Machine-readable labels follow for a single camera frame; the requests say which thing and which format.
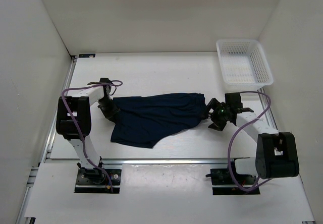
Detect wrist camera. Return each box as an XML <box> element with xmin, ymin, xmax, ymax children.
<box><xmin>225</xmin><ymin>92</ymin><xmax>254</xmax><ymax>114</ymax></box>
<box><xmin>87</xmin><ymin>78</ymin><xmax>113</xmax><ymax>94</ymax></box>

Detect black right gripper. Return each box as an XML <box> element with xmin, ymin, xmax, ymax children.
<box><xmin>197</xmin><ymin>98</ymin><xmax>231</xmax><ymax>131</ymax></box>

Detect white perforated plastic basket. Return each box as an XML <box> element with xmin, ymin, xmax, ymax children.
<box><xmin>216</xmin><ymin>39</ymin><xmax>274</xmax><ymax>92</ymax></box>

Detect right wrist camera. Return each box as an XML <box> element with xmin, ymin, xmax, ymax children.
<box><xmin>225</xmin><ymin>92</ymin><xmax>254</xmax><ymax>114</ymax></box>

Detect aluminium table edge rail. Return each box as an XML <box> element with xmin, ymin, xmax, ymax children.
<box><xmin>37</xmin><ymin>157</ymin><xmax>288</xmax><ymax>166</ymax></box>

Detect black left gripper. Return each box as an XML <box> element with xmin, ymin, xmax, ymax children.
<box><xmin>97</xmin><ymin>98</ymin><xmax>120</xmax><ymax>123</ymax></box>

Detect navy blue shorts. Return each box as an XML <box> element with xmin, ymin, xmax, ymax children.
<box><xmin>111</xmin><ymin>93</ymin><xmax>206</xmax><ymax>148</ymax></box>

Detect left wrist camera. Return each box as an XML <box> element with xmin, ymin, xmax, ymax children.
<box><xmin>87</xmin><ymin>78</ymin><xmax>113</xmax><ymax>94</ymax></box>

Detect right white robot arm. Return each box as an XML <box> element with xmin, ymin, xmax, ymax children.
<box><xmin>203</xmin><ymin>98</ymin><xmax>299</xmax><ymax>184</ymax></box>

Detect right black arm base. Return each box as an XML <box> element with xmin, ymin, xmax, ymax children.
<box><xmin>205</xmin><ymin>169</ymin><xmax>260</xmax><ymax>196</ymax></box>

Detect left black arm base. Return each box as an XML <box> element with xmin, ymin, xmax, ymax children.
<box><xmin>74</xmin><ymin>168</ymin><xmax>122</xmax><ymax>194</ymax></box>

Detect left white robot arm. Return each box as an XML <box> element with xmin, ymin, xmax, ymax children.
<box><xmin>56</xmin><ymin>83</ymin><xmax>120</xmax><ymax>184</ymax></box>

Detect blue label sticker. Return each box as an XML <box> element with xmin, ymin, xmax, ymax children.
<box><xmin>78</xmin><ymin>53</ymin><xmax>96</xmax><ymax>58</ymax></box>

